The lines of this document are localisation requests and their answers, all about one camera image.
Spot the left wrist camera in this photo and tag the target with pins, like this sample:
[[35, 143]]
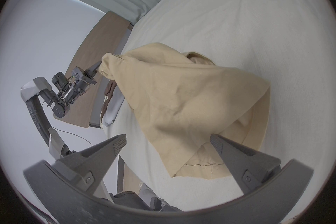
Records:
[[78, 72]]

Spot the brown garment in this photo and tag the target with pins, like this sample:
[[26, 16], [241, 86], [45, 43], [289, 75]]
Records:
[[109, 87]]

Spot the white garment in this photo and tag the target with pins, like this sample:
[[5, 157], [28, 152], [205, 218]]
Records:
[[112, 110]]

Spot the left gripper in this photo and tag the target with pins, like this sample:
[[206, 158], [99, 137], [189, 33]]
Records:
[[74, 93]]

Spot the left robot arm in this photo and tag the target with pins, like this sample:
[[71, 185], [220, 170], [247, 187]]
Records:
[[34, 86]]

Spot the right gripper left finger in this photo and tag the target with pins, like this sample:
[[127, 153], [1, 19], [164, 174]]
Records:
[[86, 165]]

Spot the bed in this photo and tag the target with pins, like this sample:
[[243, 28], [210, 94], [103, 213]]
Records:
[[262, 34]]

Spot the beige shorts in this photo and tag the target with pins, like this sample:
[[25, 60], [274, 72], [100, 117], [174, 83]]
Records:
[[183, 91]]

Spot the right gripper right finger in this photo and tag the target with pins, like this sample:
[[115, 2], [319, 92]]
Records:
[[244, 165]]

